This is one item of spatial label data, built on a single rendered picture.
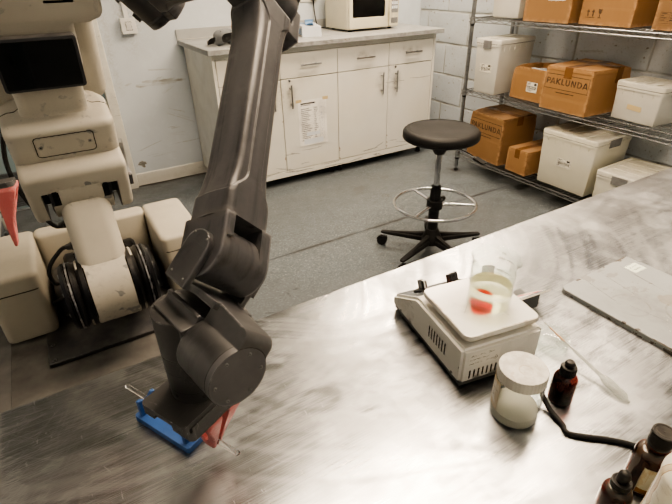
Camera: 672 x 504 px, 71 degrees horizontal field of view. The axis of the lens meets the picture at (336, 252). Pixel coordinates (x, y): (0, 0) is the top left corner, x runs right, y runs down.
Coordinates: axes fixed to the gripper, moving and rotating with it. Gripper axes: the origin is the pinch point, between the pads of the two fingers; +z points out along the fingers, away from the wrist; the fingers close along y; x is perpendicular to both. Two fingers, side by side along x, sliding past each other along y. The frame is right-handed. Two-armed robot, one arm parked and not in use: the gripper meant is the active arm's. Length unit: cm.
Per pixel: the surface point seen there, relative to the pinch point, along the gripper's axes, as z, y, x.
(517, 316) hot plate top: -5.7, 33.2, -25.8
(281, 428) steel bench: 3.1, 7.1, -4.4
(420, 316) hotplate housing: -1.6, 31.4, -12.7
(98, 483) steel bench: 3.1, -9.7, 8.9
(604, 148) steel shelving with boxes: 38, 260, -23
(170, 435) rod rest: 2.1, -1.4, 6.2
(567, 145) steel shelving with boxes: 39, 261, -5
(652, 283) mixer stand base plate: 2, 65, -43
